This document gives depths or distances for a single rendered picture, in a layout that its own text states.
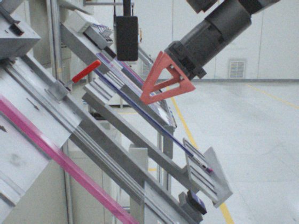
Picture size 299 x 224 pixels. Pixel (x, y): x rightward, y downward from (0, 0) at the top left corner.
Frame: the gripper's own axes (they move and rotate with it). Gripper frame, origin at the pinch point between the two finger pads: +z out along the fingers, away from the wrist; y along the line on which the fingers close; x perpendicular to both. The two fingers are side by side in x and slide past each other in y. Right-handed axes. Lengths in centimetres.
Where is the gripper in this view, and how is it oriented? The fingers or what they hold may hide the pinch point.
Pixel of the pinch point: (147, 93)
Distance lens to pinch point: 48.2
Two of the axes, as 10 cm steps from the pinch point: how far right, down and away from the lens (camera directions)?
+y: 0.0, 2.4, -9.7
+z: -7.4, 6.5, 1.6
